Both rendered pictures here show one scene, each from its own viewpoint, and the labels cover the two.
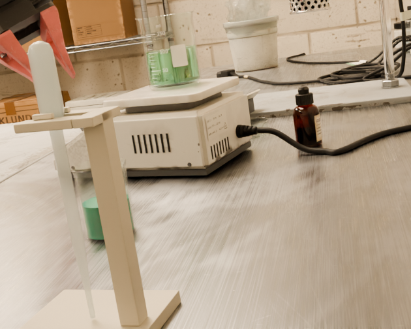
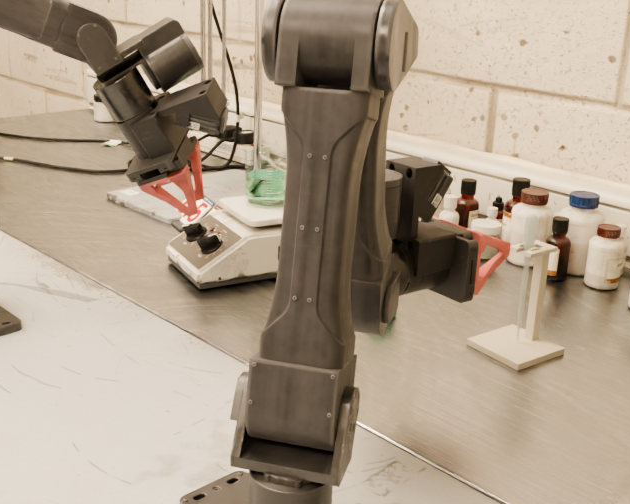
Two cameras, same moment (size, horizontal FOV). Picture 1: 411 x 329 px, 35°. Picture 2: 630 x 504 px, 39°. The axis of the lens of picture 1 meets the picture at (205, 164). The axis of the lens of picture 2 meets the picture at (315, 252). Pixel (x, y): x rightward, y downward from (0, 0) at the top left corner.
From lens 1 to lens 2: 1.03 m
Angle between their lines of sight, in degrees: 55
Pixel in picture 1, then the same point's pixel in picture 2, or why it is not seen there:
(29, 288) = (430, 346)
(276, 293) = not seen: hidden behind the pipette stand
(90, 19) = not seen: outside the picture
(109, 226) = (540, 294)
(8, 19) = (184, 154)
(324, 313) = (566, 318)
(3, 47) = (185, 180)
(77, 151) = (227, 264)
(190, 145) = not seen: hidden behind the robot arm
